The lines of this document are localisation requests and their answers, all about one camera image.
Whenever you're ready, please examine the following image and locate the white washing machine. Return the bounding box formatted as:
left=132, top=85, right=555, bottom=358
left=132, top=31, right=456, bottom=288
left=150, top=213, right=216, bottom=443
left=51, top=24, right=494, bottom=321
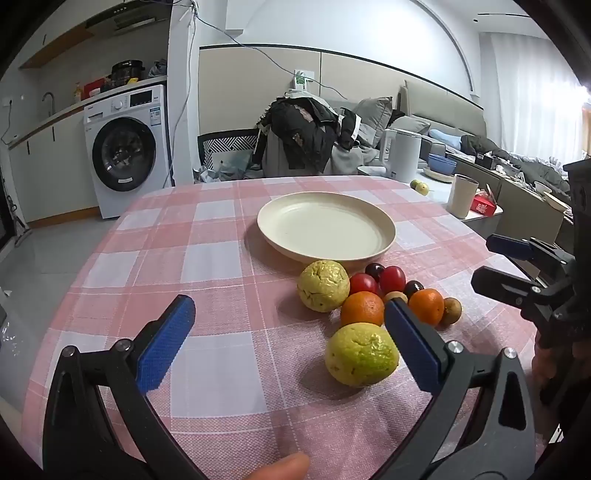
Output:
left=83, top=84, right=172, bottom=220

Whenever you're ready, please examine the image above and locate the black chair with patterned cushion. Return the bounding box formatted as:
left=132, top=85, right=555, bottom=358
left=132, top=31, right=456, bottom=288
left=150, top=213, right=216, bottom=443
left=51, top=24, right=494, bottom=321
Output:
left=198, top=130, right=260, bottom=171

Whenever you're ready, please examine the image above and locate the red box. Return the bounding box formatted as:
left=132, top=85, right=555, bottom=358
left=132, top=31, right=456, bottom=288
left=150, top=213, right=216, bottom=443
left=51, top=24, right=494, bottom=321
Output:
left=470, top=191, right=504, bottom=217

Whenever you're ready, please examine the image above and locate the white curtain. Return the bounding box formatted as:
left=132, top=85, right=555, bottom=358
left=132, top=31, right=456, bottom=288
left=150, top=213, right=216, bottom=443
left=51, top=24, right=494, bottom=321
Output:
left=489, top=32, right=591, bottom=162

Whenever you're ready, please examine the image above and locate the black jacket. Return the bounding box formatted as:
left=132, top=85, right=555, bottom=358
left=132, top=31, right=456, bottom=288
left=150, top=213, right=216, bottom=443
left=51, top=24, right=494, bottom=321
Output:
left=253, top=97, right=340, bottom=177

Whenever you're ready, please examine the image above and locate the beige cup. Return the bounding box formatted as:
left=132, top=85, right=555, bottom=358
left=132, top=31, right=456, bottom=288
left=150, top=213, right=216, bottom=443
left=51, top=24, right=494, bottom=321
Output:
left=447, top=174, right=479, bottom=219

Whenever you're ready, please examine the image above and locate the pink plaid tablecloth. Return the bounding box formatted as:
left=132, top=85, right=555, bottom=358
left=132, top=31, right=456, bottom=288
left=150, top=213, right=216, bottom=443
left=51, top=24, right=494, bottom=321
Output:
left=21, top=175, right=550, bottom=480

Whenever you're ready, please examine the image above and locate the green yellow guava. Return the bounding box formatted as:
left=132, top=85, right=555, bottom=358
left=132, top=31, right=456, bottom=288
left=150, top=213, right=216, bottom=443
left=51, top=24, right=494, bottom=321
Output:
left=325, top=322, right=400, bottom=387

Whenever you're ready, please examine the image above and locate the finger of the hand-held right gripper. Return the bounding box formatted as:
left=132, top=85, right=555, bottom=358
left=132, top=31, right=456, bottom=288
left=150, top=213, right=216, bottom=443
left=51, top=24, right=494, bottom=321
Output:
left=486, top=234, right=574, bottom=278
left=471, top=265, right=561, bottom=319

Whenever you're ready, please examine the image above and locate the orange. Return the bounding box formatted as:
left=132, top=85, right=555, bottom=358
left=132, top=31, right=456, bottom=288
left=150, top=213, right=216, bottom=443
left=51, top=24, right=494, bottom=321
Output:
left=341, top=291, right=386, bottom=328
left=409, top=288, right=445, bottom=326

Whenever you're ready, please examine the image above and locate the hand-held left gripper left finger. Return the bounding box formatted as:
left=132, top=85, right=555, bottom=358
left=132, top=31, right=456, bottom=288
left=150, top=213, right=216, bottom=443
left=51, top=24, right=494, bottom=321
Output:
left=42, top=294, right=204, bottom=480

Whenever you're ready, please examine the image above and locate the grey pillow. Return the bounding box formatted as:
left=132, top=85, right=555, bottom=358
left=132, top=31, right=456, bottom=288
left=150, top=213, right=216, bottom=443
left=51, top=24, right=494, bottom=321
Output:
left=353, top=97, right=393, bottom=134

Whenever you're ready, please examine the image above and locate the person's left hand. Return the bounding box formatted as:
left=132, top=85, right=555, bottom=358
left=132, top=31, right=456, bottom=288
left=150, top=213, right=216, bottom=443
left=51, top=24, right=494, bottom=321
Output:
left=231, top=452, right=311, bottom=480

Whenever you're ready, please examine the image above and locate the red tomato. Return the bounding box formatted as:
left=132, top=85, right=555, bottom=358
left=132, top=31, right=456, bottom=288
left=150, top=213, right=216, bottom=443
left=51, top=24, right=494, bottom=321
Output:
left=379, top=266, right=407, bottom=295
left=349, top=273, right=380, bottom=296

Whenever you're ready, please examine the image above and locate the person's right hand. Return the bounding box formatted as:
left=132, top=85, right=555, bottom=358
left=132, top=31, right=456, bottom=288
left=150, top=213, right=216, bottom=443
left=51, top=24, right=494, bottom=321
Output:
left=530, top=339, right=556, bottom=394

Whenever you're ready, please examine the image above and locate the beige sofa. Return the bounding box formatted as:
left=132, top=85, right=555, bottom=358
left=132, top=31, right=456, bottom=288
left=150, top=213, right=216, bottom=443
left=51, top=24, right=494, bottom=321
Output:
left=323, top=79, right=488, bottom=162

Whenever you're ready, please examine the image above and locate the pale yellow guava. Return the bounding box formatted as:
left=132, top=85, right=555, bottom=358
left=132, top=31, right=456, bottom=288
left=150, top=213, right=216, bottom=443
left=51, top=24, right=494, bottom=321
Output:
left=297, top=260, right=351, bottom=313

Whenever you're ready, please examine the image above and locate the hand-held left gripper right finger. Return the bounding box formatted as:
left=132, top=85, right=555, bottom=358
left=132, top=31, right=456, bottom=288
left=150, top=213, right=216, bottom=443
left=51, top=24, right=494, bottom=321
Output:
left=376, top=299, right=536, bottom=480

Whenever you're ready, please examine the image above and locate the white electric kettle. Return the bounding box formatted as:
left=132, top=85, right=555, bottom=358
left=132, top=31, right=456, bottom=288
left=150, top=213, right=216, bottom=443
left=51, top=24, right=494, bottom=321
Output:
left=379, top=128, right=422, bottom=183

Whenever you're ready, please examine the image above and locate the cream round plate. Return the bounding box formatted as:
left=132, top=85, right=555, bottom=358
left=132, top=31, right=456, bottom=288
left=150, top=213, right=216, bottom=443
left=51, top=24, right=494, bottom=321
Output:
left=257, top=191, right=397, bottom=264

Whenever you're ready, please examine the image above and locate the range hood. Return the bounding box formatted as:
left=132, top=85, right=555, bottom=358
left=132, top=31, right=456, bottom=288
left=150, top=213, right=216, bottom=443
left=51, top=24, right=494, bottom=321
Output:
left=85, top=0, right=172, bottom=38

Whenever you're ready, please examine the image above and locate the black rice cooker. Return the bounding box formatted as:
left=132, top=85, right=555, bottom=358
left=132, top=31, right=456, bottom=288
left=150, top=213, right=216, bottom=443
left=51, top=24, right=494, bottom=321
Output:
left=111, top=60, right=146, bottom=87

